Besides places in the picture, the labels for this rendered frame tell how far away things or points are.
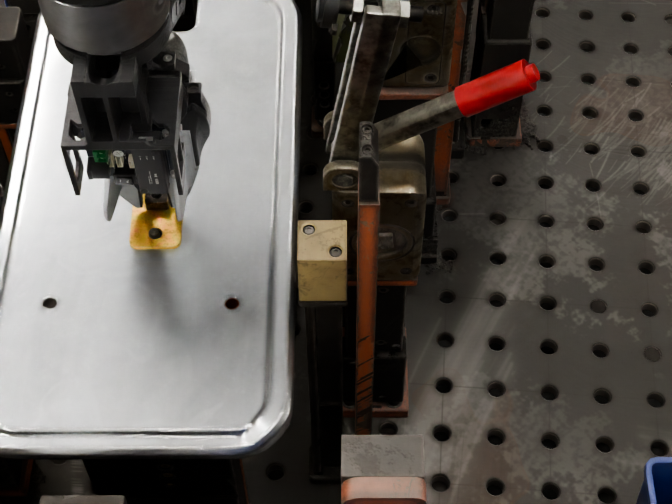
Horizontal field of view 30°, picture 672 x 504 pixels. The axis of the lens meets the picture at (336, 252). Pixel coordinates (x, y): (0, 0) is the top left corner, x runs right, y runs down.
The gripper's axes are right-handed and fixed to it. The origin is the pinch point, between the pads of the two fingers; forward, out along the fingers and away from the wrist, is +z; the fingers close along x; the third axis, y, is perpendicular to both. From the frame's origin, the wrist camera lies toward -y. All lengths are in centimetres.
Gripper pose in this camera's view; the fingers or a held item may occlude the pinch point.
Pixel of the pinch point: (155, 185)
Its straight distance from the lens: 93.5
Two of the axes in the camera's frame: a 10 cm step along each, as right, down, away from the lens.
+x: 10.0, 0.0, -0.1
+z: 0.1, 5.5, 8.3
